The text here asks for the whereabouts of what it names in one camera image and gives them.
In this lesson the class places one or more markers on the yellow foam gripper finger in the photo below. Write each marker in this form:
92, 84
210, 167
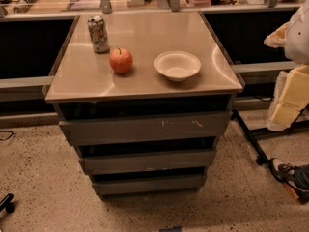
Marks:
291, 96

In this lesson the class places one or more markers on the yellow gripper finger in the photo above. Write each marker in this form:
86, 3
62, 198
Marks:
276, 38

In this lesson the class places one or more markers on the grey drawer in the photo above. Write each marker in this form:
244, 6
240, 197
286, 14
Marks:
194, 181
145, 128
148, 161

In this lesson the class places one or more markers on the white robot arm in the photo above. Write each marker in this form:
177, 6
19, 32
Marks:
296, 43

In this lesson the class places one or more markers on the grey drawer cabinet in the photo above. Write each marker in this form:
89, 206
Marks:
84, 86

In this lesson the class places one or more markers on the black stand leg with wheel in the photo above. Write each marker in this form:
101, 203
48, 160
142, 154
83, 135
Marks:
254, 135

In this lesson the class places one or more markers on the orange black sneaker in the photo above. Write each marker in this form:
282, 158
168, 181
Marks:
294, 178

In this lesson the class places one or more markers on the white bowl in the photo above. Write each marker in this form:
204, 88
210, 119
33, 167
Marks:
177, 65

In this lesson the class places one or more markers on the red apple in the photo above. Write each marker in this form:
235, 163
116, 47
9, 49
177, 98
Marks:
120, 60

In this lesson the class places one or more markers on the crushed soda can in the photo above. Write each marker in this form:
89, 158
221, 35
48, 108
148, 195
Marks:
98, 34

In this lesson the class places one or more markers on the black chair caster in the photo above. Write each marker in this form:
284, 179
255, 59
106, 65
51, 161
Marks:
7, 204

